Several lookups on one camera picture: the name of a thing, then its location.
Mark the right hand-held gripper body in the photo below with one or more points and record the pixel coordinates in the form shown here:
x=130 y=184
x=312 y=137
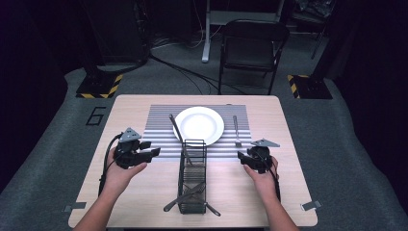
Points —
x=262 y=159

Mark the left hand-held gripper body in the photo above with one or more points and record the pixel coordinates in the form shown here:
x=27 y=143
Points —
x=126 y=154

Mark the silver fork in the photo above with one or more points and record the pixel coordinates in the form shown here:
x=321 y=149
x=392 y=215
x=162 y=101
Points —
x=236 y=128

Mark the person's left hand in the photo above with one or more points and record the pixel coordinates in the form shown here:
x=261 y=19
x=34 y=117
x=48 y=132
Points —
x=120 y=178

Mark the person's right hand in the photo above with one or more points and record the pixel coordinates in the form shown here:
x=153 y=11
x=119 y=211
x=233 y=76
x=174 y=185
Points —
x=267 y=184

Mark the brown white striped placemat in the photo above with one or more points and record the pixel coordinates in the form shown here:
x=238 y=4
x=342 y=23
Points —
x=160 y=128

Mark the white round plate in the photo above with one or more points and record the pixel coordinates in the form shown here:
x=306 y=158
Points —
x=198 y=125

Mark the grey tape strip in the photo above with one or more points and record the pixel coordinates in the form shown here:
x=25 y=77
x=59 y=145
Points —
x=75 y=207
x=311 y=205

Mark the black stand base hazard stripes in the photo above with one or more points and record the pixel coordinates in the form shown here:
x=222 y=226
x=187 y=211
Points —
x=312 y=87
x=96 y=85

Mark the black equipment cabinet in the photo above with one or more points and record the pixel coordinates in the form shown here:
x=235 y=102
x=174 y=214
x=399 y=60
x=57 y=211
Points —
x=122 y=32

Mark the black folding chair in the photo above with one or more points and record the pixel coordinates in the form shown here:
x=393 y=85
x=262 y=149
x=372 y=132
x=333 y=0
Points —
x=253 y=32

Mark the white desk frame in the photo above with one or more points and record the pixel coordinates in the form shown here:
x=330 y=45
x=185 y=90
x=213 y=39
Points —
x=205 y=38

